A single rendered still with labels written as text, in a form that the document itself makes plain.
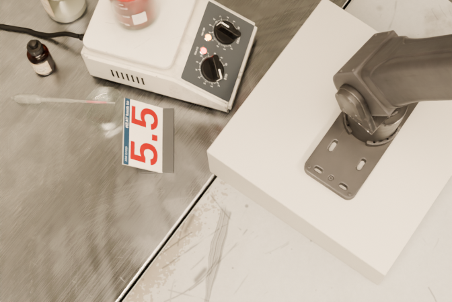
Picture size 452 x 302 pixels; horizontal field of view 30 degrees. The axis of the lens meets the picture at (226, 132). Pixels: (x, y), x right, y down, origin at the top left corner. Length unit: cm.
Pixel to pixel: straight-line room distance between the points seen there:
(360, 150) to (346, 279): 16
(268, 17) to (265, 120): 20
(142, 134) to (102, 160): 6
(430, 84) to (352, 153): 23
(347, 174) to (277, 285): 16
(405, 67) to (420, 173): 24
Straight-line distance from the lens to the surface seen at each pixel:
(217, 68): 107
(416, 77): 82
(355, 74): 88
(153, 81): 108
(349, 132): 102
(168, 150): 109
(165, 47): 106
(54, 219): 109
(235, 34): 110
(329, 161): 101
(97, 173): 110
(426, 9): 121
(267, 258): 105
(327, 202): 101
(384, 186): 102
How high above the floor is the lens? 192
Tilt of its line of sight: 68 degrees down
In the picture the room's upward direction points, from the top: 5 degrees counter-clockwise
